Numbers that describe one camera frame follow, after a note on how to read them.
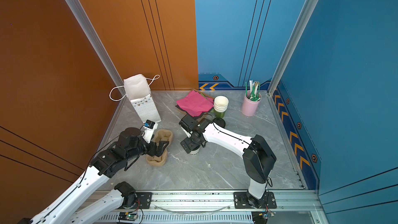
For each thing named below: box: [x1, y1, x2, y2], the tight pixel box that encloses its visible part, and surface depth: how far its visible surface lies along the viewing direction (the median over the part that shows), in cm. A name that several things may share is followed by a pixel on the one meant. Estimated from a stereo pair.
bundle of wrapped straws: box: [245, 79, 261, 102], surface depth 99 cm
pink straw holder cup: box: [241, 90, 262, 117], surface depth 104 cm
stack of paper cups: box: [213, 95, 230, 113], surface depth 98 cm
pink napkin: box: [176, 90, 215, 117], surface depth 108 cm
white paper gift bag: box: [108, 74, 162, 124], surface depth 94 cm
